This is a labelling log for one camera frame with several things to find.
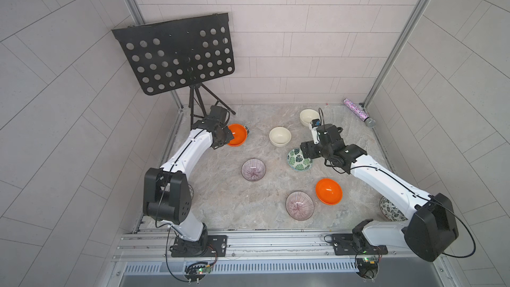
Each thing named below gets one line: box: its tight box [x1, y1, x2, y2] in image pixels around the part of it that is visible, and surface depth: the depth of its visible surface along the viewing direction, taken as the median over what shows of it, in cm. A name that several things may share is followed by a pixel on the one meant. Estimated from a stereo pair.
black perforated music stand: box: [112, 12, 237, 126], surface depth 77 cm
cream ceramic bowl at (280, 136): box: [268, 126, 293, 148], surface depth 101 cm
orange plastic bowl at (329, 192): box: [315, 178, 344, 206], surface depth 82 cm
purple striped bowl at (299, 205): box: [285, 190, 315, 222], surface depth 80 cm
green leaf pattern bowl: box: [286, 148, 314, 173], surface depth 93 cm
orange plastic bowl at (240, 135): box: [227, 123, 248, 147], surface depth 86 cm
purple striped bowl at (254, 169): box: [241, 157, 267, 182], surface depth 90 cm
